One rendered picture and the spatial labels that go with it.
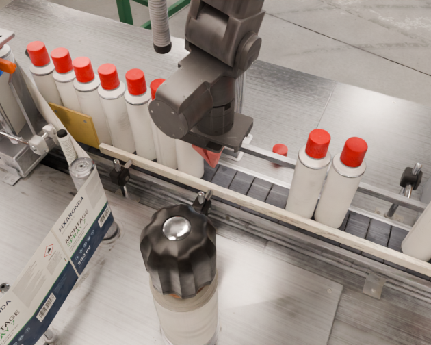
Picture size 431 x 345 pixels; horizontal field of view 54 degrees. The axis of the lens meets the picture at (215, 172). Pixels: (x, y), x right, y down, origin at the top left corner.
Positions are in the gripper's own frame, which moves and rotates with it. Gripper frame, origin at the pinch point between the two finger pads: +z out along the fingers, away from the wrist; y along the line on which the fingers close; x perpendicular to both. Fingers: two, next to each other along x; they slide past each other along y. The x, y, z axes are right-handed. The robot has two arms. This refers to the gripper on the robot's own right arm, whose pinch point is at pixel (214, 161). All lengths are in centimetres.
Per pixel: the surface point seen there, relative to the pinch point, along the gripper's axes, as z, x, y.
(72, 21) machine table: 19, 46, -69
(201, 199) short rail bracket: 7.7, -3.0, -1.0
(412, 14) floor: 103, 250, 29
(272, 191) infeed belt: 13.5, 8.2, 8.7
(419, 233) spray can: 5.8, 4.9, 34.1
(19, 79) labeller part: -2.3, 0.7, -40.4
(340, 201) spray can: 4.1, 4.2, 20.9
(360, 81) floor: 102, 166, 13
